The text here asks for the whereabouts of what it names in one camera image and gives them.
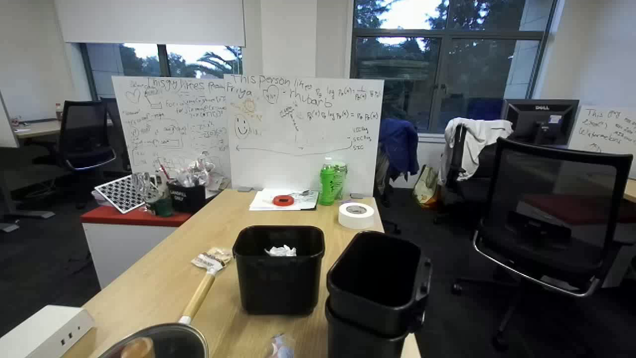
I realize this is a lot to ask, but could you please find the glass lid with wooden knob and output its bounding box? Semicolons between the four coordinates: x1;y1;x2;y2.
97;322;210;358

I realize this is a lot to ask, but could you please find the green plastic bottle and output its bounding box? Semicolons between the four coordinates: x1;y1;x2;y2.
317;157;349;206

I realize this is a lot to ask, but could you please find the whiteboard with smiley drawing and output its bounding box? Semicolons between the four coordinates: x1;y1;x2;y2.
224;73;385;196

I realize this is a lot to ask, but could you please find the white tape roll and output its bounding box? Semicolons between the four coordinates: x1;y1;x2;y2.
335;200;377;230

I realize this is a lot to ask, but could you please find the crumpled white paper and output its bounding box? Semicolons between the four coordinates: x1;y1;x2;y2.
264;242;297;258

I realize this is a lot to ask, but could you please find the blue jacket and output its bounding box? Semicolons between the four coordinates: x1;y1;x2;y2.
377;117;421;181

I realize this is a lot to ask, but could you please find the yellowish bag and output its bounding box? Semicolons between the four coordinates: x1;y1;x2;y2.
413;163;444;208

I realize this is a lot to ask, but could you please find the black bin holding white paper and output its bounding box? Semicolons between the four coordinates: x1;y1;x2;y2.
230;224;327;318

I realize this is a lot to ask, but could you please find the clear bag of trash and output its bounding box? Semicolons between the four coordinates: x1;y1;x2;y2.
156;155;214;191

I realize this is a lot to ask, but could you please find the empty black plastic bin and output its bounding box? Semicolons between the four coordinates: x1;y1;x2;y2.
325;230;434;338
323;296;425;358

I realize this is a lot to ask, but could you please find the black landfill bin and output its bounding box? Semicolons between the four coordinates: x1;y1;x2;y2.
166;181;208;214

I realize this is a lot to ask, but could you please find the small white marker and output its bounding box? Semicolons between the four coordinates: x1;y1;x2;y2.
190;246;234;274

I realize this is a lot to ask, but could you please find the office chair under white jacket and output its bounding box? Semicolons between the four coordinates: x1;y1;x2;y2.
442;117;514;194

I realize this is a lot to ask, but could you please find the whiteboard with dense writing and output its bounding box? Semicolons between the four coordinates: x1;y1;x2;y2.
109;73;232;187

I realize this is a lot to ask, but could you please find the dark green cup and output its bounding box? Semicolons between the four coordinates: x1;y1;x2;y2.
150;191;176;218

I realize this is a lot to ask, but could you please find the white jacket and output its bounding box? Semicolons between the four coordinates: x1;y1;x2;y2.
442;117;514;183

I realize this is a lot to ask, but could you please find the blue white plastic packet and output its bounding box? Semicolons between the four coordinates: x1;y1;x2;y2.
266;332;297;358

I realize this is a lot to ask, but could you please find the white cabinet with red top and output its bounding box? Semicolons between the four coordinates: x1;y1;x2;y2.
79;202;194;290

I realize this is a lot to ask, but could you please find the black computer monitor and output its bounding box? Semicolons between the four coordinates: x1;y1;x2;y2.
502;97;580;147

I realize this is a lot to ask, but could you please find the white roller blind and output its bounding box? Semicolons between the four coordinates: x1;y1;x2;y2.
53;0;246;47

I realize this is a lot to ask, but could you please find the black mesh office chair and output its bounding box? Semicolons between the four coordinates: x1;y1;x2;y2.
450;137;633;354

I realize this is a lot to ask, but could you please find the small whiteboard with writing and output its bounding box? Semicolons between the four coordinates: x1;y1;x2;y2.
566;103;636;181

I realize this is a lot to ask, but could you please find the white control box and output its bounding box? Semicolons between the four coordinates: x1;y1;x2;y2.
0;304;97;358

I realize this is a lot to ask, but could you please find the white pot with wooden handle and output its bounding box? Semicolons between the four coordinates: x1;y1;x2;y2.
97;268;218;358

